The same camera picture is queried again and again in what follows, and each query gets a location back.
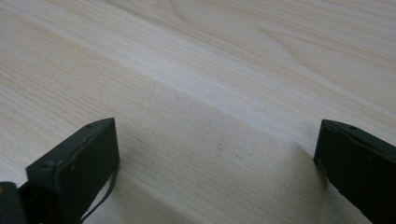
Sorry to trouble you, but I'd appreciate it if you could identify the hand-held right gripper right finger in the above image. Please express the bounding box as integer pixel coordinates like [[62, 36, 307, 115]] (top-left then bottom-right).
[[313, 119, 396, 224]]

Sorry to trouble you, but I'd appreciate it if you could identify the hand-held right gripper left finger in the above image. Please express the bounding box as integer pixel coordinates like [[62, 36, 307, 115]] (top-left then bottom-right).
[[25, 117, 121, 224]]

